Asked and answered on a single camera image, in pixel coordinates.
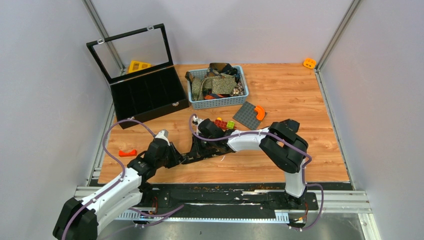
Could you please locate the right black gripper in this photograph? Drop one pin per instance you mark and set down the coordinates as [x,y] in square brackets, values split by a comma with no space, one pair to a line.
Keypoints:
[201,134]

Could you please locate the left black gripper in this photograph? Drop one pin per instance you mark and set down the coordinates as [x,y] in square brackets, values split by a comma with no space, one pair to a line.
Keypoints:
[177,156]

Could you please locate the black floral patterned tie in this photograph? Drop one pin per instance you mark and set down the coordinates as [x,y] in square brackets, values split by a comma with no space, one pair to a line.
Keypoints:
[279,141]

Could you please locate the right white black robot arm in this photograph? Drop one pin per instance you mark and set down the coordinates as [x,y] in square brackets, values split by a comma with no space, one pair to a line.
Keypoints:
[295,183]

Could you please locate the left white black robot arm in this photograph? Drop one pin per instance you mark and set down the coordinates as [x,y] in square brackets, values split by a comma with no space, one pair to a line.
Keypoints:
[85,219]

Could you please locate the red green lego car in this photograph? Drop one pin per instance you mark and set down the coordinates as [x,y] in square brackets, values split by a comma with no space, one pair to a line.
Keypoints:
[225,125]

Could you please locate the red small plastic piece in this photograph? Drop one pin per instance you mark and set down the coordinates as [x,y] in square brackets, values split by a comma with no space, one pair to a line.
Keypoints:
[131,153]

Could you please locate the blue plastic basket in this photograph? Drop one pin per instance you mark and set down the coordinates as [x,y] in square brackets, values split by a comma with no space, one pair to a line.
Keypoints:
[220,102]

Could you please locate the grey lego baseplate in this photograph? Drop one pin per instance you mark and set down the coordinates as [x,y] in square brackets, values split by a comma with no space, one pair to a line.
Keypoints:
[247,116]

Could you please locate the olive patterned tie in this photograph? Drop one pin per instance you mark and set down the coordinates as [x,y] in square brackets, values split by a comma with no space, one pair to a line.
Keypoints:
[219,85]

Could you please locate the orange curved plastic piece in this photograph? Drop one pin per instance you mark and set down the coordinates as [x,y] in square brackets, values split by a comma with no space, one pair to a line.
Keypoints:
[260,112]

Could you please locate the dark blue tie in basket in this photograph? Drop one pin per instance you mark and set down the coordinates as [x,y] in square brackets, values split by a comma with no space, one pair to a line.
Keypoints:
[218,68]

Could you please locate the yellow triangular plastic toy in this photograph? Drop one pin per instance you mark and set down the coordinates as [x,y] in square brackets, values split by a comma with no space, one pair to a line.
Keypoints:
[136,66]

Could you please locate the black glass-lid display box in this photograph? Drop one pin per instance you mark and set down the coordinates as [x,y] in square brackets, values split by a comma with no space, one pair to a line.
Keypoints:
[146,94]

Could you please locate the orange plastic block toy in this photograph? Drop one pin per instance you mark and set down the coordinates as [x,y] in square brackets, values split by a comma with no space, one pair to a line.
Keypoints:
[309,63]

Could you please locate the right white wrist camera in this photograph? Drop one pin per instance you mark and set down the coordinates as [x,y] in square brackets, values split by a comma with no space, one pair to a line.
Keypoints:
[196,123]

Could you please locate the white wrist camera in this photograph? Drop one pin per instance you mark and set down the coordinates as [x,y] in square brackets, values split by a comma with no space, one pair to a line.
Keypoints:
[163,134]
[196,123]

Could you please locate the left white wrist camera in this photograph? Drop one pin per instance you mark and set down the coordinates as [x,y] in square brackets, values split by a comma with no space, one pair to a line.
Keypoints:
[163,134]

